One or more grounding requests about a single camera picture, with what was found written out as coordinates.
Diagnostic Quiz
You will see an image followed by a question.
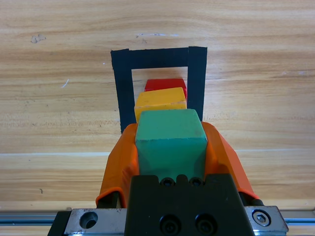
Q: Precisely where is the aluminium profile rail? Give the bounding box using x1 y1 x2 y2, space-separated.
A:
0 210 315 226

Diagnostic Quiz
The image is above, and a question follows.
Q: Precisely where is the green wooden block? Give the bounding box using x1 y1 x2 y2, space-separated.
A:
134 109 207 181

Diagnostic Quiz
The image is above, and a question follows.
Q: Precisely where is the red wooden block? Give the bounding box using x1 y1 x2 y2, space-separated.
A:
144 78 189 103

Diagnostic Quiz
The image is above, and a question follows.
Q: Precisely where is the black tape square outline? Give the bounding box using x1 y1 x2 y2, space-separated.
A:
110 46 208 135

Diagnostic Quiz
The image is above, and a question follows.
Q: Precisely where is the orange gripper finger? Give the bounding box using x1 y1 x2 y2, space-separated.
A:
201 121 259 201
95 122 149 208

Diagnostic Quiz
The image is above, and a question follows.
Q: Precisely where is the yellow wooden block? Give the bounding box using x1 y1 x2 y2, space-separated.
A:
134 87 189 123

